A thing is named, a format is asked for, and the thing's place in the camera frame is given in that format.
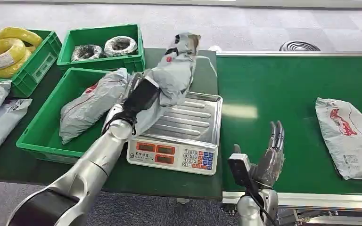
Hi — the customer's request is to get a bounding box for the green conveyor belt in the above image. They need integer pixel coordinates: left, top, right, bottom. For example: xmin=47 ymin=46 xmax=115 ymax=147
xmin=216 ymin=55 xmax=362 ymax=196

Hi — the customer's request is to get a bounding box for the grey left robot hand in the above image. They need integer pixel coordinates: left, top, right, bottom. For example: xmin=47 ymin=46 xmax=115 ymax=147
xmin=123 ymin=72 xmax=147 ymax=104

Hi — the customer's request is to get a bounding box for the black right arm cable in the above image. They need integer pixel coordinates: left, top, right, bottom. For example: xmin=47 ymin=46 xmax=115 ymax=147
xmin=244 ymin=186 xmax=277 ymax=226

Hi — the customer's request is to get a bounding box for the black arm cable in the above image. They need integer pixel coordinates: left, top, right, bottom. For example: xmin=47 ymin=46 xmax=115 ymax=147
xmin=244 ymin=186 xmax=277 ymax=226
xmin=101 ymin=111 xmax=138 ymax=135

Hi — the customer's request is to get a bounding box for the steel electronic weighing scale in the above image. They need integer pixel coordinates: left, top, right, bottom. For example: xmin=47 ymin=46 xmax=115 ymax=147
xmin=126 ymin=91 xmax=224 ymax=176

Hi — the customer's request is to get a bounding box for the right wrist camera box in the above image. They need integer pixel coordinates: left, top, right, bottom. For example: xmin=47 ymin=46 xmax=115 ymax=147
xmin=227 ymin=153 xmax=260 ymax=192

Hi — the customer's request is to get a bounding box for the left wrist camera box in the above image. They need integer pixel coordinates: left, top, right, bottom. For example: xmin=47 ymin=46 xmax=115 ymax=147
xmin=122 ymin=78 xmax=162 ymax=123

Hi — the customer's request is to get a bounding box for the green crate holding yellow coils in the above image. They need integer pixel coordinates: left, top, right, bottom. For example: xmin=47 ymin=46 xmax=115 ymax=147
xmin=0 ymin=29 xmax=63 ymax=98

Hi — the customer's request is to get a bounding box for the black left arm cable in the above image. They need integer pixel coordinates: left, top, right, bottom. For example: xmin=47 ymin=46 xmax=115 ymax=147
xmin=101 ymin=111 xmax=138 ymax=135

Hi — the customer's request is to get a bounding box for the large green plastic crate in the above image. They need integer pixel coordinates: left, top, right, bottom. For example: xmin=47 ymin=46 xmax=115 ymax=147
xmin=16 ymin=67 xmax=129 ymax=165

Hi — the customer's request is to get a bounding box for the wrapped black wire coil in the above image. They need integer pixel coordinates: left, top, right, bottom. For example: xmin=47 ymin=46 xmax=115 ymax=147
xmin=104 ymin=36 xmax=138 ymax=58
xmin=71 ymin=44 xmax=106 ymax=62

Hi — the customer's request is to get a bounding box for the grey plastic mailer parcel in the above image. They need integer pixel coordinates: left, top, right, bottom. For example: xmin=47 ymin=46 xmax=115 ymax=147
xmin=315 ymin=97 xmax=362 ymax=181
xmin=133 ymin=32 xmax=202 ymax=135
xmin=59 ymin=67 xmax=132 ymax=145

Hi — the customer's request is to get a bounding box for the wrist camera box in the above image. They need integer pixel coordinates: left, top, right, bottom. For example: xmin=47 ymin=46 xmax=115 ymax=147
xmin=122 ymin=78 xmax=162 ymax=123
xmin=227 ymin=153 xmax=260 ymax=192

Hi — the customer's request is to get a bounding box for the round metal floor grille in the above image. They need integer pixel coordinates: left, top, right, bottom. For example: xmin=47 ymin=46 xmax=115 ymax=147
xmin=279 ymin=40 xmax=321 ymax=52

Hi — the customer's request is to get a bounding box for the green crate holding black coils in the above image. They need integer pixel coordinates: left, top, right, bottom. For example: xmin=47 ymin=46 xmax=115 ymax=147
xmin=57 ymin=24 xmax=146 ymax=74

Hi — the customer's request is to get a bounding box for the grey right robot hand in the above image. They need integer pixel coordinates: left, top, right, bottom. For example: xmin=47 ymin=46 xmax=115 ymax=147
xmin=249 ymin=121 xmax=286 ymax=190

